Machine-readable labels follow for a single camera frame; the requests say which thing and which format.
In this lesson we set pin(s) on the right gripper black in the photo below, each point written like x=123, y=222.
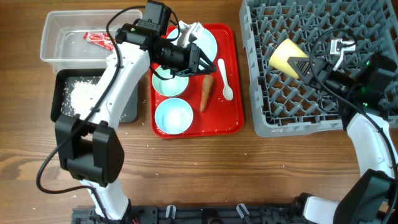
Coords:
x=293, y=61

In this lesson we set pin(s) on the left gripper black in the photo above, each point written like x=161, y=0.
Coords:
x=191, y=63

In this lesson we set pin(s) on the yellow plastic cup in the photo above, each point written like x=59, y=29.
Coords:
x=280, y=56

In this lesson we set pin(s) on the green bowl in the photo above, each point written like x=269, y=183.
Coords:
x=170, y=87

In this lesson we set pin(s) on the light blue bowl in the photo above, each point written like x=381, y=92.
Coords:
x=173, y=116

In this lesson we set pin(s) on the red sauce packet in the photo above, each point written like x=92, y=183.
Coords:
x=101, y=39

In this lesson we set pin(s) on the white rice pile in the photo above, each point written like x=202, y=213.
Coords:
x=76, y=92

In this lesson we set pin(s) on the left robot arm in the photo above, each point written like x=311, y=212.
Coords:
x=87, y=144

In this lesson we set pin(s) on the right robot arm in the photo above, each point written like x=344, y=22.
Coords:
x=373, y=199

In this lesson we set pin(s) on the grey dishwasher rack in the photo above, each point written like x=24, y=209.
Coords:
x=282, y=105

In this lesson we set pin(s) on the orange carrot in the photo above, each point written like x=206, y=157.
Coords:
x=206, y=88

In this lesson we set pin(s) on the light blue plate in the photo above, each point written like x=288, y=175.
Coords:
x=208, y=44

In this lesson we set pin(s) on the white plastic spoon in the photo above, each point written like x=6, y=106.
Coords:
x=227, y=90

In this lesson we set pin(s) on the red serving tray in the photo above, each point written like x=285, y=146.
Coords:
x=220, y=115

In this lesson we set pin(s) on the black plastic bin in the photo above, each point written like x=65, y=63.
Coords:
x=130, y=112

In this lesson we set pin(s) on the clear plastic bin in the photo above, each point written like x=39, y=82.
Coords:
x=63, y=45

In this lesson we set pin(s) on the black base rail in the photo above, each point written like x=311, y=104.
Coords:
x=279, y=213

